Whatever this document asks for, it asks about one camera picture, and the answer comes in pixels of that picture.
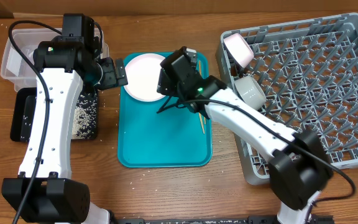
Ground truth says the rice pile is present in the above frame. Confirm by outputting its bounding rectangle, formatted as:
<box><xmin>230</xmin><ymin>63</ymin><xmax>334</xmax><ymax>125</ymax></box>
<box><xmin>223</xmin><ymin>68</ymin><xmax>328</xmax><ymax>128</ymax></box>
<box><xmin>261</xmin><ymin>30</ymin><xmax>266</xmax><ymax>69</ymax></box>
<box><xmin>20</xmin><ymin>90</ymin><xmax>99</xmax><ymax>140</ymax></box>

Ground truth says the pink bowl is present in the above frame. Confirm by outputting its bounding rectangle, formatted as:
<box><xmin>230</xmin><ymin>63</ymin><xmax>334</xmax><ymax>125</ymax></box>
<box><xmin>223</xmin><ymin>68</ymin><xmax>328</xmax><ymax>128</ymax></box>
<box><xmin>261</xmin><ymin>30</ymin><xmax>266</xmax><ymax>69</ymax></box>
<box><xmin>223</xmin><ymin>33</ymin><xmax>254</xmax><ymax>68</ymax></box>

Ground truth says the grey bowl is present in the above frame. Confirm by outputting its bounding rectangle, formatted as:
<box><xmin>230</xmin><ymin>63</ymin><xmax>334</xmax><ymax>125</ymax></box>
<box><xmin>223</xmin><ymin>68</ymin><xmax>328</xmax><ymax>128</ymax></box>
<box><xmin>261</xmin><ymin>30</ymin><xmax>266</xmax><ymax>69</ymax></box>
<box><xmin>234</xmin><ymin>76</ymin><xmax>267</xmax><ymax>110</ymax></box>

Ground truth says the white paper cup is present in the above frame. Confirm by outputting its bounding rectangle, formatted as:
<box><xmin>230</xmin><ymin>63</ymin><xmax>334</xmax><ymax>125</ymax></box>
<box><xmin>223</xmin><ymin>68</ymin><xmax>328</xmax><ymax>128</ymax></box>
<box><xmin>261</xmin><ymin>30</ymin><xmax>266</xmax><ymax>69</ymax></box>
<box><xmin>254</xmin><ymin>154</ymin><xmax>267</xmax><ymax>171</ymax></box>

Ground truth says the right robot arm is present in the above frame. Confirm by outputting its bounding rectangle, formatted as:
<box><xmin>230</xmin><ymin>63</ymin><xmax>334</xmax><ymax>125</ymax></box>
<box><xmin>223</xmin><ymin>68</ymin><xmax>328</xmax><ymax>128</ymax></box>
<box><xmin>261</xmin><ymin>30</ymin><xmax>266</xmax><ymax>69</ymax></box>
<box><xmin>157</xmin><ymin>47</ymin><xmax>333</xmax><ymax>223</ymax></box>

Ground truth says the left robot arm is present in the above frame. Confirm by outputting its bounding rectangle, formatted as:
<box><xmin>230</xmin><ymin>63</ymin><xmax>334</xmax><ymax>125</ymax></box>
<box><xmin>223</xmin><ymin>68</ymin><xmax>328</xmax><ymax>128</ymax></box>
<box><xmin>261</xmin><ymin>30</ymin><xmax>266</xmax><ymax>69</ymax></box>
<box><xmin>1</xmin><ymin>13</ymin><xmax>128</xmax><ymax>223</ymax></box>

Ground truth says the grey dishwasher rack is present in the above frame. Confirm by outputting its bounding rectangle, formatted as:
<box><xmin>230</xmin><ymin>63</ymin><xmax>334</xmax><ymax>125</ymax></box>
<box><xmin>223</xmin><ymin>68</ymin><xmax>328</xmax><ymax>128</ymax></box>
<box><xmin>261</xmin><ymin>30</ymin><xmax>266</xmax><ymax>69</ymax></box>
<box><xmin>216</xmin><ymin>13</ymin><xmax>358</xmax><ymax>169</ymax></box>

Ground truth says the large white plate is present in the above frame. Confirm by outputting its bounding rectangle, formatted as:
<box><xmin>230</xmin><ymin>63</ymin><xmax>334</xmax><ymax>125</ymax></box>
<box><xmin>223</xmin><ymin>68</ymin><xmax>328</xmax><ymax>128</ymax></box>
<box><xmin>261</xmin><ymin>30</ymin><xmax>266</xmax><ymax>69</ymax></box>
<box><xmin>124</xmin><ymin>53</ymin><xmax>165</xmax><ymax>102</ymax></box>

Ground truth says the right wooden chopstick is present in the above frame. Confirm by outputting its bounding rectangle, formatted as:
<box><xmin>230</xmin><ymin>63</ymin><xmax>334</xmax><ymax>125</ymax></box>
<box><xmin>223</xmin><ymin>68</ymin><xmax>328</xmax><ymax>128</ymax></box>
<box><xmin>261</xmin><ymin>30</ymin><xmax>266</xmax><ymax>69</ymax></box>
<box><xmin>198</xmin><ymin>60</ymin><xmax>206</xmax><ymax>124</ymax></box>

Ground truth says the wooden chopstick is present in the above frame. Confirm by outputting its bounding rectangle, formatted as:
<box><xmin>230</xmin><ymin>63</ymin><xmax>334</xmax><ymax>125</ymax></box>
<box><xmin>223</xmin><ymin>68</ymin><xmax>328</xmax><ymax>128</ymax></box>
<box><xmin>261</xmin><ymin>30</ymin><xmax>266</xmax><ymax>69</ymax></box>
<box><xmin>198</xmin><ymin>113</ymin><xmax>205</xmax><ymax>134</ymax></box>
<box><xmin>198</xmin><ymin>60</ymin><xmax>206</xmax><ymax>124</ymax></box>

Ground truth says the teal serving tray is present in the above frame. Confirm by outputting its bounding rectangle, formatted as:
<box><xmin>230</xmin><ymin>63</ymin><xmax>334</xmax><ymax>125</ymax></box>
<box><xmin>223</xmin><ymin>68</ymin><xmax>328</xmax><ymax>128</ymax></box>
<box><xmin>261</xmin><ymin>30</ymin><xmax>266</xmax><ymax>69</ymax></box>
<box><xmin>117</xmin><ymin>51</ymin><xmax>213</xmax><ymax>169</ymax></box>

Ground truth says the left wooden chopstick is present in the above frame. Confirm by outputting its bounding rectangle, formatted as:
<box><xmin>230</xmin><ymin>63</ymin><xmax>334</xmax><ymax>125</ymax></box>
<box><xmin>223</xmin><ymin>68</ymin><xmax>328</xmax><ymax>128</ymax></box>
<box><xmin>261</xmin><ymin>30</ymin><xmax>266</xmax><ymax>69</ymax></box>
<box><xmin>198</xmin><ymin>113</ymin><xmax>205</xmax><ymax>134</ymax></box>

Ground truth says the black plastic tray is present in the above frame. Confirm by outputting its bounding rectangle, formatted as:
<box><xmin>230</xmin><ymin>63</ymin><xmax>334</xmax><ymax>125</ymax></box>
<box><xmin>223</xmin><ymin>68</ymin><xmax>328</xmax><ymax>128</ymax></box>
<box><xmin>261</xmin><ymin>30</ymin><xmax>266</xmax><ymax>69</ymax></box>
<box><xmin>9</xmin><ymin>85</ymin><xmax>99</xmax><ymax>143</ymax></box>

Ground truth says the clear plastic bin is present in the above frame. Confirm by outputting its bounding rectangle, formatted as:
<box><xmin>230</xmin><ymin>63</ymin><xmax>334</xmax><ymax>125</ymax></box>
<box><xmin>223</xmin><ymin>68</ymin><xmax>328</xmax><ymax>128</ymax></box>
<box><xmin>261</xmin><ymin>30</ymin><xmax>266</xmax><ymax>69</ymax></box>
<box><xmin>1</xmin><ymin>28</ymin><xmax>109</xmax><ymax>93</ymax></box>

